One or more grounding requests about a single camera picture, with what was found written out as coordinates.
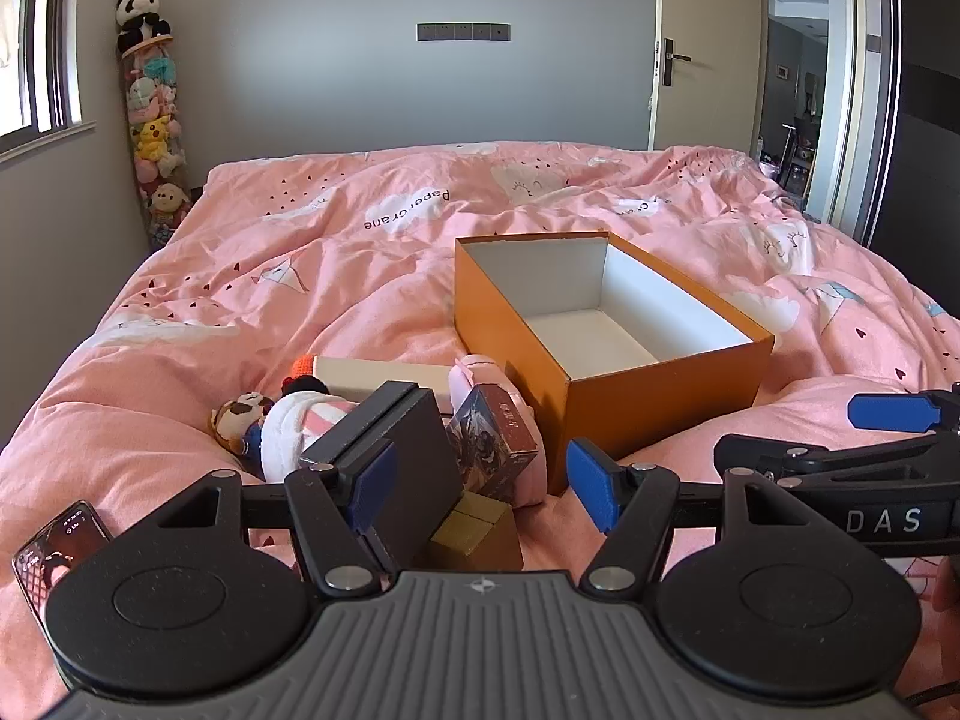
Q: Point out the dark grey box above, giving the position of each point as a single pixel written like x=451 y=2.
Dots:
x=420 y=465

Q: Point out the small gold box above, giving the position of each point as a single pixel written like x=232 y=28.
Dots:
x=480 y=540

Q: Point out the orange cardboard box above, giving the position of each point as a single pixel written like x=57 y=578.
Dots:
x=630 y=412

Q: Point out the brown dog plush toy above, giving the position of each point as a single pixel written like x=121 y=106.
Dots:
x=240 y=420

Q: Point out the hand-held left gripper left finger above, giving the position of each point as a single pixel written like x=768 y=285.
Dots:
x=373 y=489

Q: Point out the window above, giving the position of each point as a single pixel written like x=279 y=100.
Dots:
x=67 y=52

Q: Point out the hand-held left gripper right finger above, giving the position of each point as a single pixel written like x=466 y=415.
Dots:
x=592 y=491

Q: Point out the long cream box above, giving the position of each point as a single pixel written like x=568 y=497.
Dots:
x=375 y=375

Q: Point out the panda plush toy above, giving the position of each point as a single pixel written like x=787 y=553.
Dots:
x=139 y=11

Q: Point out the white door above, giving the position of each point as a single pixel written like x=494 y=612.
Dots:
x=712 y=52

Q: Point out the orange crochet toy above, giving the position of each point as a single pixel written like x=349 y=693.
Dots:
x=300 y=367

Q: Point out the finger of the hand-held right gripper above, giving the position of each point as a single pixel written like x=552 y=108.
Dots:
x=892 y=414
x=757 y=454

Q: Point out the grey wall switch panel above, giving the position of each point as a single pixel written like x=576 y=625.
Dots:
x=465 y=31

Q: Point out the smartphone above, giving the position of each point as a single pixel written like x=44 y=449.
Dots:
x=56 y=551

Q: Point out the pink printed quilt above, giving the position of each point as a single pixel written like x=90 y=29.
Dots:
x=300 y=300

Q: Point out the dark wardrobe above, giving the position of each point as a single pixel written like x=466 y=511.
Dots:
x=930 y=150

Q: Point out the person's right hand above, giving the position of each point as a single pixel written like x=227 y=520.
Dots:
x=948 y=585

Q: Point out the clear tube of plush toys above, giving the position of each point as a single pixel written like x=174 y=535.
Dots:
x=154 y=135

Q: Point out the dark printed card box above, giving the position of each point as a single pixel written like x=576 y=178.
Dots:
x=487 y=435

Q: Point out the white pink plush doll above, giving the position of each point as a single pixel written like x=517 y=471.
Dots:
x=292 y=427

